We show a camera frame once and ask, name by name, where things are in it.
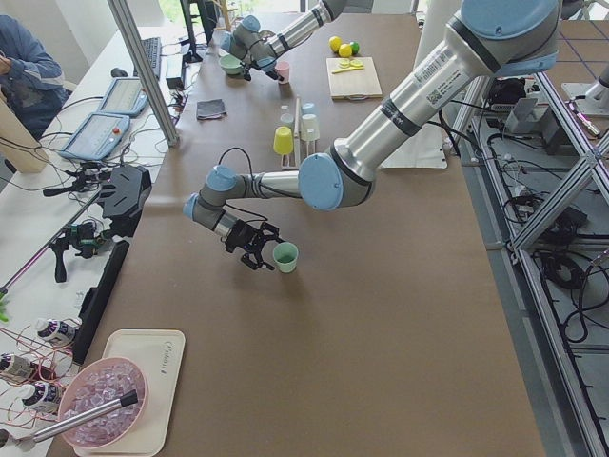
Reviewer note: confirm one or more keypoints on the yellow cup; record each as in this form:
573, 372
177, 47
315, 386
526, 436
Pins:
283, 140

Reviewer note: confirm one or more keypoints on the teach pendant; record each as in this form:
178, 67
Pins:
97, 137
125, 96

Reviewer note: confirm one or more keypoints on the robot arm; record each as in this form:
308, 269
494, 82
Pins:
247, 44
482, 38

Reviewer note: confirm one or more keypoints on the grey cup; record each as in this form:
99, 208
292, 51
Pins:
287, 120

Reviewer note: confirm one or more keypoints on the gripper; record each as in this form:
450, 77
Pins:
257, 64
236, 236

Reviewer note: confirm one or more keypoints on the green bowl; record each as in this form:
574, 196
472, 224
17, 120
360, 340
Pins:
231, 65

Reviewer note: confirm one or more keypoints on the white wire cup rack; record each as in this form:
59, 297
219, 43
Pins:
293, 160

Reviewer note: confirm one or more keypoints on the yellow lemon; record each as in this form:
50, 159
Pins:
345, 50
335, 43

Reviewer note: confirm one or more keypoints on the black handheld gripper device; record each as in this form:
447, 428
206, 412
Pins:
83, 238

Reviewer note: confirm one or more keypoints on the pink cup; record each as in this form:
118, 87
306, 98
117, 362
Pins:
283, 70

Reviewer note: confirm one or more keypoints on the metal tongs handle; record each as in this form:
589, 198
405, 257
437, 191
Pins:
29, 441

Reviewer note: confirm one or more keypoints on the aluminium frame post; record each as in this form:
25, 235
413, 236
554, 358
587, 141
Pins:
126, 24

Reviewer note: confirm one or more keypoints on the mint green cup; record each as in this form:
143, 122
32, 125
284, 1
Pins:
285, 255

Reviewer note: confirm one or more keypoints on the white cup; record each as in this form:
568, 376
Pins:
310, 129

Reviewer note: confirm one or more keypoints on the small bottle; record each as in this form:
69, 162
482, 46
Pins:
55, 332
41, 396
18, 369

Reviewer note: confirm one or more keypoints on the green lime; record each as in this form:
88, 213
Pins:
355, 47

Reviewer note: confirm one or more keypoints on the grey cloth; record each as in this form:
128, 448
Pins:
210, 109

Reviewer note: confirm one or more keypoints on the light blue cup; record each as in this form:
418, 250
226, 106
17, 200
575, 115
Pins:
308, 108

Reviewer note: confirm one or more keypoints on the cream tray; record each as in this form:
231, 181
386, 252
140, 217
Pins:
158, 354

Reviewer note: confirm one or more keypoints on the black keyboard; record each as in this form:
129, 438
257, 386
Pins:
153, 50

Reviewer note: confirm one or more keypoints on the person in blue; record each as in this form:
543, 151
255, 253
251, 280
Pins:
31, 80

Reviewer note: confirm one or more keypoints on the bamboo cutting board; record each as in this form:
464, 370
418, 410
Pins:
353, 85

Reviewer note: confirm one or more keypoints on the yellow plastic knife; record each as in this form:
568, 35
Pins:
343, 70

